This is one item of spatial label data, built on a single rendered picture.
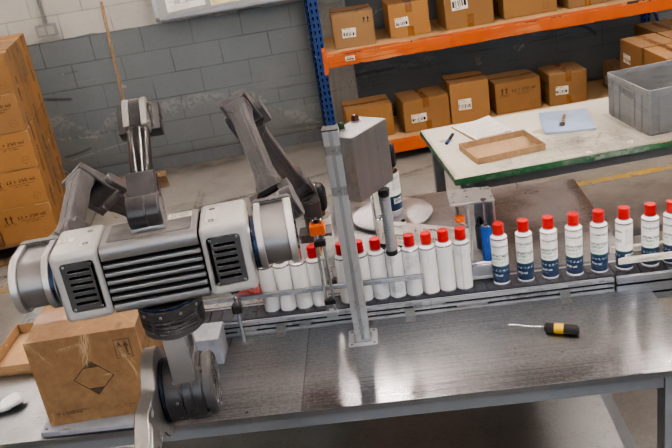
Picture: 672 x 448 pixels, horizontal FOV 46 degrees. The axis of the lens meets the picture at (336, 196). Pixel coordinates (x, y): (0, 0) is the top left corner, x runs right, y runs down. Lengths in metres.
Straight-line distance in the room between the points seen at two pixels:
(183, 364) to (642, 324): 1.31
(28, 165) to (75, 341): 3.40
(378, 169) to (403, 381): 0.59
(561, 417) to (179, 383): 1.66
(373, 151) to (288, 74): 4.52
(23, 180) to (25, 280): 3.88
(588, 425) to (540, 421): 0.16
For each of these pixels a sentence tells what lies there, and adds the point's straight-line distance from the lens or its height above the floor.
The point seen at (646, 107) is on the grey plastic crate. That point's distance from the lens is 3.88.
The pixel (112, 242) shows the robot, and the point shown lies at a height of 1.52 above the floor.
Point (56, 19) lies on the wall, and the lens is 6.76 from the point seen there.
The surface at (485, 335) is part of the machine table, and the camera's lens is 2.39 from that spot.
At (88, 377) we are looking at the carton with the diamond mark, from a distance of 2.28.
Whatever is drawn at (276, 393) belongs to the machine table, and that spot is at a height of 0.83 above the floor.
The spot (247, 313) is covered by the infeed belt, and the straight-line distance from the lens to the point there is 2.58.
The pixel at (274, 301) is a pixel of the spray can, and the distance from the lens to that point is 2.53.
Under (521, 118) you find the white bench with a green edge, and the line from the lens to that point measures 4.26.
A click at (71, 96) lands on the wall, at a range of 6.87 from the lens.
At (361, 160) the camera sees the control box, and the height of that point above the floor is 1.40.
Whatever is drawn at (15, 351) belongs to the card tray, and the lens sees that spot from 2.88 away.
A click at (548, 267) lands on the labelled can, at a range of 2.52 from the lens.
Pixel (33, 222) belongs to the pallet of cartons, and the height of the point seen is 0.27.
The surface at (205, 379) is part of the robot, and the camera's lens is 1.77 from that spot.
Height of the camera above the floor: 2.14
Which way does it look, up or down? 22 degrees down
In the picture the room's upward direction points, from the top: 9 degrees counter-clockwise
